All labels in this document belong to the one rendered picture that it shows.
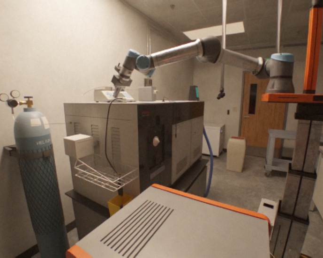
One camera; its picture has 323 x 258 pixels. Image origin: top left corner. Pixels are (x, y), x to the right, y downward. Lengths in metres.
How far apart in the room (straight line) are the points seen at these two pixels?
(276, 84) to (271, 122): 3.62
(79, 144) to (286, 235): 1.39
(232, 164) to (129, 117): 3.01
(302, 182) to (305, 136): 0.28
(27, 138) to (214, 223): 1.24
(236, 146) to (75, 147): 3.01
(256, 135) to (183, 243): 4.39
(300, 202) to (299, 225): 0.14
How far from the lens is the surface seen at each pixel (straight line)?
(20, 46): 1.80
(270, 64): 1.16
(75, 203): 1.57
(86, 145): 1.02
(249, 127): 4.70
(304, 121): 1.17
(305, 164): 1.23
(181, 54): 0.93
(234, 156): 3.57
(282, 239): 1.44
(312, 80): 1.27
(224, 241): 0.48
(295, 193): 1.28
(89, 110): 1.10
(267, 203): 1.51
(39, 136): 1.39
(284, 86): 1.10
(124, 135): 0.90
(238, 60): 1.15
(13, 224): 1.98
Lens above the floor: 1.46
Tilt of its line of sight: 11 degrees down
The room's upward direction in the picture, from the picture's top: straight up
